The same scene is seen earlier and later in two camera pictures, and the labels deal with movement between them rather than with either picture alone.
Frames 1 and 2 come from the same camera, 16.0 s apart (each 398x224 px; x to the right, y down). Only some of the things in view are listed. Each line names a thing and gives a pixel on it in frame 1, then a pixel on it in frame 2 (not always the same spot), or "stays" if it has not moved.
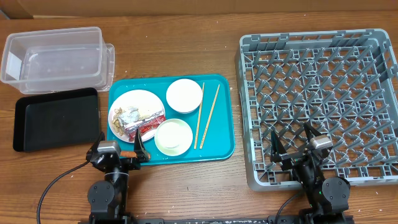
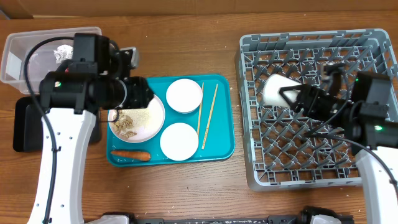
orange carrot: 130,154 stays
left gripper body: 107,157 -> 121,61
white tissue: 131,115 -> 63,52
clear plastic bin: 58,60 stays
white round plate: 135,110 stays
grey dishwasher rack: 345,82 stays
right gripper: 277,149 -> 304,101
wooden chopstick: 211,113 stays
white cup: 184,96 stays
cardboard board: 54,9 stays
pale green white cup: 173,137 -> 271,93
